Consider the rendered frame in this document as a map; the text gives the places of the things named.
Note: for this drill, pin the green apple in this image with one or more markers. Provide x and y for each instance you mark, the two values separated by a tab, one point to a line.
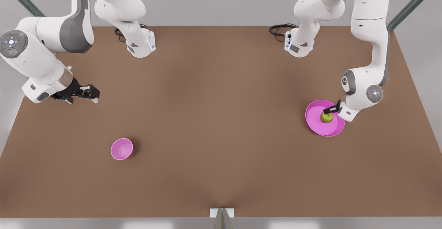
326	117

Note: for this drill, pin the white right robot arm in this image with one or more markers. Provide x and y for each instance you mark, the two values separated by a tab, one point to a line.
41	39

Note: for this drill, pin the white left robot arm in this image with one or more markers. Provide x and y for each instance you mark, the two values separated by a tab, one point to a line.
366	25

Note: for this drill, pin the pink plate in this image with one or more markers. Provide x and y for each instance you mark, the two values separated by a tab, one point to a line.
319	125

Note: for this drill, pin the pink bowl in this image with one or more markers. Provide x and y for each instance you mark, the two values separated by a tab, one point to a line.
121	149

